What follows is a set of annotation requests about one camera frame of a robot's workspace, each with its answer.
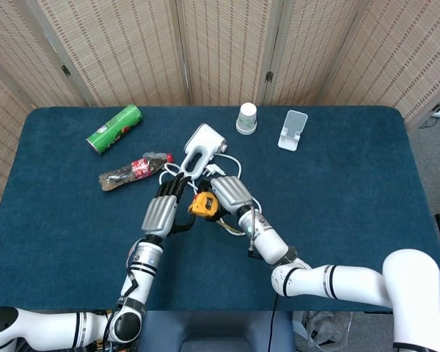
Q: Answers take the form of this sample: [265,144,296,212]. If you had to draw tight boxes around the yellow tape measure with strap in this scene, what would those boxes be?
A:
[188,191,245,236]

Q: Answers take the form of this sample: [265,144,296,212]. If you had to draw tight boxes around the white paper cup stack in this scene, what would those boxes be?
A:
[235,102,257,136]

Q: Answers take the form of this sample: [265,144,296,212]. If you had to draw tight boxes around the white phone stand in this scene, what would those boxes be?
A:
[277,109,309,151]

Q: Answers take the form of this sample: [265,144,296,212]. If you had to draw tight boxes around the black hanging cable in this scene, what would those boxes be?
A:
[267,293,279,352]

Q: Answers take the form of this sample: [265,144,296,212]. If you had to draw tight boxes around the crushed cola plastic bottle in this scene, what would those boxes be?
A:
[98,150,175,193]

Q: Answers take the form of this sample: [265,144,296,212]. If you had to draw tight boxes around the green chips can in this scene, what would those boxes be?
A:
[86,103,144,155]

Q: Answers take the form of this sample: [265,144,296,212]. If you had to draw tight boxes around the white power cord with plug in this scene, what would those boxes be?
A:
[158,153,263,235]

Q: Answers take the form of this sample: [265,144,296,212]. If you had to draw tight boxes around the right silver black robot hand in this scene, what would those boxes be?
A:
[199,175,256,221]

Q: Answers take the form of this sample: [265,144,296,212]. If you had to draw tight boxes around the white handheld electric appliance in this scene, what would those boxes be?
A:
[183,122,229,180]

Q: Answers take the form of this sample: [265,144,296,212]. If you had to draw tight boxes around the woven folding screen panel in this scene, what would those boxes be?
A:
[320,0,440,124]
[0,0,92,108]
[31,0,192,108]
[0,54,36,195]
[175,0,276,108]
[263,0,371,108]

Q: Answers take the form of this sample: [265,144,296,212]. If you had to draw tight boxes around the blue robot torso base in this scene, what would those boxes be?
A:
[139,310,296,352]

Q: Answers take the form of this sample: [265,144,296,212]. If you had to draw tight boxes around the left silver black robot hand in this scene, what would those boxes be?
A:
[141,174,198,239]

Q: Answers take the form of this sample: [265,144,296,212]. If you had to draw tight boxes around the blue tablecloth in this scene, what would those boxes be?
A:
[0,106,440,312]

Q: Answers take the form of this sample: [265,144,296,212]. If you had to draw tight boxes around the clear plastic bag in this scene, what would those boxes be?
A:
[292,310,353,348]

